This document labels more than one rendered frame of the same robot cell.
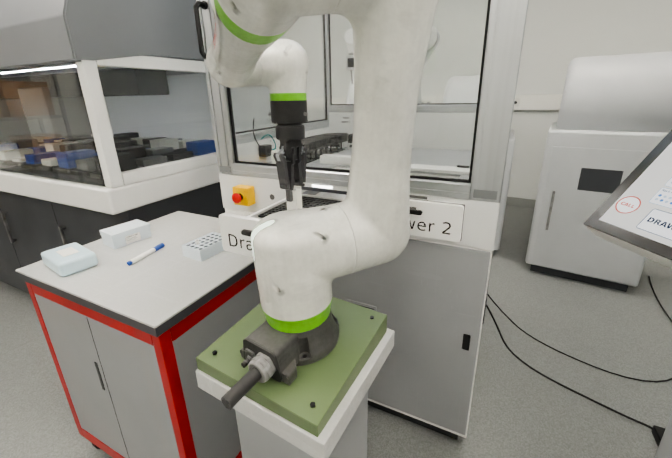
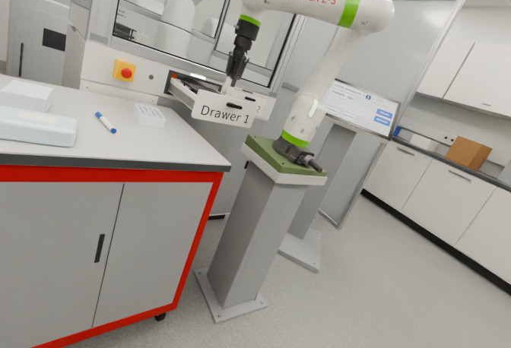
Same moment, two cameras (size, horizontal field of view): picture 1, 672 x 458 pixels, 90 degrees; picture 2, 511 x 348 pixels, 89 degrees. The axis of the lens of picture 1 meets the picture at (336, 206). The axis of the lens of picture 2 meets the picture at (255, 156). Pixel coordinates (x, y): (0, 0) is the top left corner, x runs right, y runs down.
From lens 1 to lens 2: 1.17 m
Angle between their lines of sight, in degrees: 66
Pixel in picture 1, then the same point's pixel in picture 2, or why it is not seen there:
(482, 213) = (270, 102)
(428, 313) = (235, 153)
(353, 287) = not seen: hidden behind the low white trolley
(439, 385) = (228, 191)
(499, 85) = (290, 48)
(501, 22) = (299, 22)
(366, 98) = (342, 58)
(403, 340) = not seen: hidden behind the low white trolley
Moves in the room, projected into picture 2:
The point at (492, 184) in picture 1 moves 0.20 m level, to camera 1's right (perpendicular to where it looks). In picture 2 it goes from (276, 90) to (287, 93)
